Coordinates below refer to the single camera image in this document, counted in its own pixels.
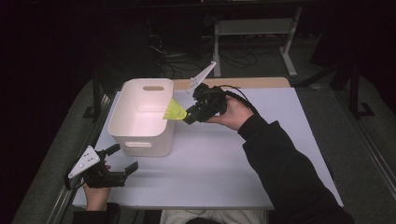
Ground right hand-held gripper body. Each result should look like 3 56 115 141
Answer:
186 61 228 124

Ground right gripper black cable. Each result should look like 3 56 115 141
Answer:
218 84 260 116

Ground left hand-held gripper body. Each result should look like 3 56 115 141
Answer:
67 145 129 189

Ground tangled black floor cables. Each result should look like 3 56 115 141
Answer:
148 31 260 78

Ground white metal desk frame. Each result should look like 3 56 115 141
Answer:
213 6 304 78

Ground person's left hand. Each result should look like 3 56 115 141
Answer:
83 164 112 213

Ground black metal stand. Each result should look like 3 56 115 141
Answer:
82 69 108 119
295 59 376 120

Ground yellow shuttlecock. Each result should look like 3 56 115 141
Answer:
163 97 189 121

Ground person's right hand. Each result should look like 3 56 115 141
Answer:
204 94 255 132

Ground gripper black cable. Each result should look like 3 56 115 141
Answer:
64 160 86 191
218 84 260 116

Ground aluminium frame rail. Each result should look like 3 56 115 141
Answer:
46 92 120 224
334 90 396 195

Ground white plastic storage bin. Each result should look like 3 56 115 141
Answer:
107 77 176 158

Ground person's legs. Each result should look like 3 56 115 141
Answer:
160 208 269 224

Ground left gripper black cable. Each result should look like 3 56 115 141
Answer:
64 160 86 191

